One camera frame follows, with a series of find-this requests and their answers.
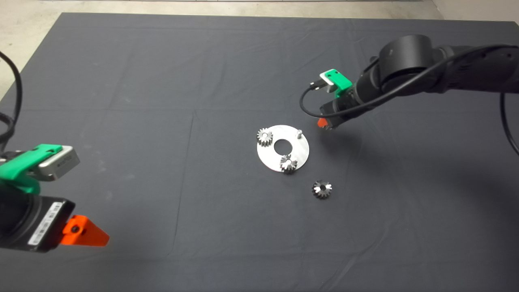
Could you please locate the left wrist grey camera box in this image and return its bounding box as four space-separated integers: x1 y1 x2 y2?
36 145 81 181

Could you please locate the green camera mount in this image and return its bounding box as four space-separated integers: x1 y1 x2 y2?
324 69 353 99
0 144 63 194

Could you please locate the right wrist grey camera box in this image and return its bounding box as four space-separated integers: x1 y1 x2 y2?
319 72 336 93

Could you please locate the small steel gear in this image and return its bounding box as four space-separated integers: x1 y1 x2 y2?
280 154 298 175
257 128 273 147
311 180 333 200

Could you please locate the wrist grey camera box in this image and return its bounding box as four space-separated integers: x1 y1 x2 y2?
36 145 81 181
319 72 336 93

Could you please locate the left green camera mount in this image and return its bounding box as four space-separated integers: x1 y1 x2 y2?
0 144 63 194

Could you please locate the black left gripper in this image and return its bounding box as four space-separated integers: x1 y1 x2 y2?
0 194 110 253

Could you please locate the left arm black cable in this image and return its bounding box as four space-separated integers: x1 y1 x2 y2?
0 51 22 155

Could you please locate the round metal plate with pins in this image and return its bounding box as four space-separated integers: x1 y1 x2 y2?
256 125 310 173

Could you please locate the right green camera mount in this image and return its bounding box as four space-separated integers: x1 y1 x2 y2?
324 69 353 99

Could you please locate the dark grey table cloth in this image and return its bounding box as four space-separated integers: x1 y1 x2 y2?
0 12 519 292

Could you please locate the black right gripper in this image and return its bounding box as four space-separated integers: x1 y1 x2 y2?
317 83 367 130

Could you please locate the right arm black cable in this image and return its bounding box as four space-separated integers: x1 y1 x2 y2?
299 44 519 157

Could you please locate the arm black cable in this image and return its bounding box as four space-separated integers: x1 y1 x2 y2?
299 44 519 157
0 51 22 155

